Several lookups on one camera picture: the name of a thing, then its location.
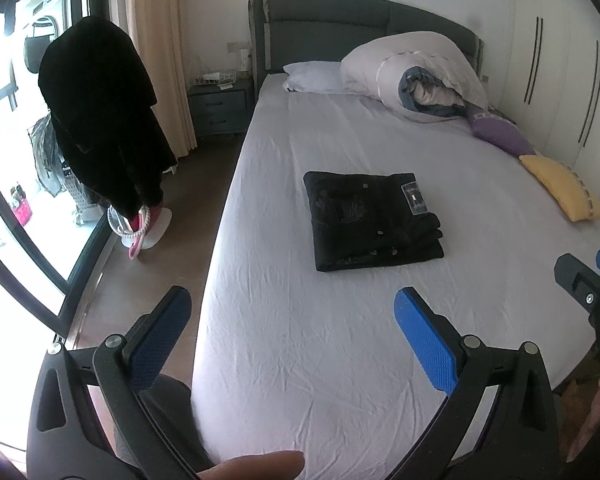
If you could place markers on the yellow pillow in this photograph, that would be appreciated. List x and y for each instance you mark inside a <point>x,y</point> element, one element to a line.
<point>562,185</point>

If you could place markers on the beige curtain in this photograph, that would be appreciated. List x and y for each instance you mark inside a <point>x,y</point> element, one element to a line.
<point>155,35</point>

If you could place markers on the white wardrobe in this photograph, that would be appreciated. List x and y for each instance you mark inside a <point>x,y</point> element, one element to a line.
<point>565,35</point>

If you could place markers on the grey upholstered headboard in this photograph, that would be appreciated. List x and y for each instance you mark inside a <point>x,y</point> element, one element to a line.
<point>330,30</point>

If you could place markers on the glass sliding door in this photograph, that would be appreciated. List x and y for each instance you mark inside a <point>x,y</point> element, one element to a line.
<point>30,240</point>

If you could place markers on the person's right hand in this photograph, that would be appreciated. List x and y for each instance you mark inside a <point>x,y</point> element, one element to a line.
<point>597,410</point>

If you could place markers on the rolled white grey duvet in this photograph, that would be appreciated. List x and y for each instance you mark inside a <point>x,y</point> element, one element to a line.
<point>410,60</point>

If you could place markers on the white pillow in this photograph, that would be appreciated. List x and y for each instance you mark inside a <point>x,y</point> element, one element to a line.
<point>315,77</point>

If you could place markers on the bed with white sheet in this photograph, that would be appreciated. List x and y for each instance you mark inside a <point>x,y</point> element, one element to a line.
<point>330,335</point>

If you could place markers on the black pants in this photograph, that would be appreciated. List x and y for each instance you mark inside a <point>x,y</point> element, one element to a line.
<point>360,225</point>

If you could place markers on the grey nightstand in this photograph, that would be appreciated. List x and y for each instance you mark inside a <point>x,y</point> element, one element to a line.
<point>220,110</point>

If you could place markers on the pink basket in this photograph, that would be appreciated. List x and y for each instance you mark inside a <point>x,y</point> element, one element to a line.
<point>22,210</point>

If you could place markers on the person's grey clothing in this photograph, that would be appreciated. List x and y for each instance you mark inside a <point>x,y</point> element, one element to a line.
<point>175,410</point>

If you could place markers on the purple pillow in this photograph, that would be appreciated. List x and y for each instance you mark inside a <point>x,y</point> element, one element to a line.
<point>500,132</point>

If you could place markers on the person's left hand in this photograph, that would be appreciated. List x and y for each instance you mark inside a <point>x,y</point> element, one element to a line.
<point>255,467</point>

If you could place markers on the white table lamp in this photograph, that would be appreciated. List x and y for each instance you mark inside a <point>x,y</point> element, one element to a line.
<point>245,62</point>

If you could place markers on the black coat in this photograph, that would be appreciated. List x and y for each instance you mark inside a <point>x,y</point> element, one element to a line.
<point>100,100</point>

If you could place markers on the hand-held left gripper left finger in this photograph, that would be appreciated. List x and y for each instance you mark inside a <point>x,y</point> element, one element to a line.
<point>155,340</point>

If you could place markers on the pink slippers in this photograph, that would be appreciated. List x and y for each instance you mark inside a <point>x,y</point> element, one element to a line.
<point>142,230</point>

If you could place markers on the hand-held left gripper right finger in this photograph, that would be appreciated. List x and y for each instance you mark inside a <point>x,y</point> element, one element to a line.
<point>425,340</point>

